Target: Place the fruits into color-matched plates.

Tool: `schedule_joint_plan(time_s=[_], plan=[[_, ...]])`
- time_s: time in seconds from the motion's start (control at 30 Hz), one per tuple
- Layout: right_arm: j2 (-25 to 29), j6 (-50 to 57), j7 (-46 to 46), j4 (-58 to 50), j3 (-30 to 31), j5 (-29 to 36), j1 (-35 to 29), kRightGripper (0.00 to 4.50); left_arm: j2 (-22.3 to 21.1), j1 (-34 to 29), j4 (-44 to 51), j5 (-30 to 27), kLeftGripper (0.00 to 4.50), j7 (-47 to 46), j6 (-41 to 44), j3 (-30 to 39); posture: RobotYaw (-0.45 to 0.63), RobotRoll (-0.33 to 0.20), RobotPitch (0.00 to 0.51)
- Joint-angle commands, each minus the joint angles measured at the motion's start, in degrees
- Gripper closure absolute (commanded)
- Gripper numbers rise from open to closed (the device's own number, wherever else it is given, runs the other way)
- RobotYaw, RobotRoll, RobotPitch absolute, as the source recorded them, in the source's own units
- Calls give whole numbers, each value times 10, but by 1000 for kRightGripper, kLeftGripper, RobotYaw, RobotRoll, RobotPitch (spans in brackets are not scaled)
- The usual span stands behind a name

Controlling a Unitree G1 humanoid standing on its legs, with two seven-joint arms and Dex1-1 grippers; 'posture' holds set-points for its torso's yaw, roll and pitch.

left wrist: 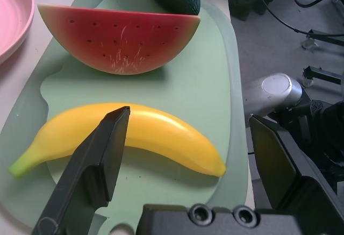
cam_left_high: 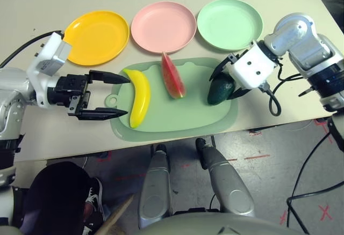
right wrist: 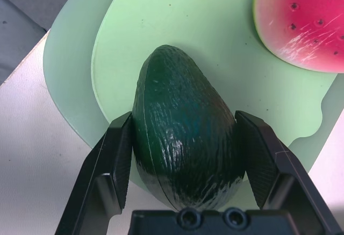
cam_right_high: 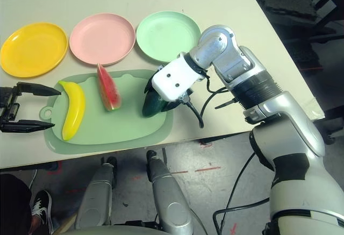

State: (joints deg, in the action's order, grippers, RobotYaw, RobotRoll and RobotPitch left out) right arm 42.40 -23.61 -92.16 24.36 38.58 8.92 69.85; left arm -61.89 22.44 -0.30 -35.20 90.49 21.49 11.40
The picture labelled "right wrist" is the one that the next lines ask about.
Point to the dark green toy avocado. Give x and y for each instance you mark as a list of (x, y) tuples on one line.
[(182, 127)]

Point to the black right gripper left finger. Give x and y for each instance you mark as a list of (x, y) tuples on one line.
[(102, 170)]

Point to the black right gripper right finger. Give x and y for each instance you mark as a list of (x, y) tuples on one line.
[(271, 170)]

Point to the toy watermelon slice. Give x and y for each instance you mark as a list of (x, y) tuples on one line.
[(303, 25)]

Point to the pale green silicone mat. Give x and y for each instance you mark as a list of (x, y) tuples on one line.
[(188, 17)]

